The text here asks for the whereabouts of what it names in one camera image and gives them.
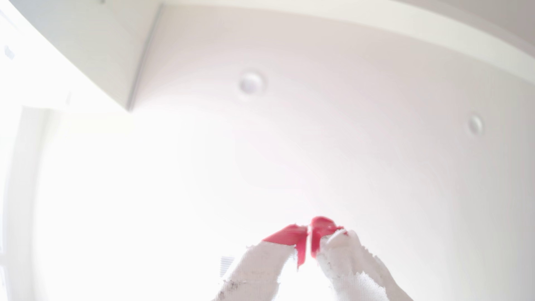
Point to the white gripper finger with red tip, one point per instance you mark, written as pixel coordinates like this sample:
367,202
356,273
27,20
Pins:
351,267
259,267

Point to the round recessed ceiling light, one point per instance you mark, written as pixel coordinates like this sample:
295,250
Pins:
251,82
475,124

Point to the white wall air vent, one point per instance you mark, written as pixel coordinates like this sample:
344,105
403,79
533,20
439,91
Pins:
225,265

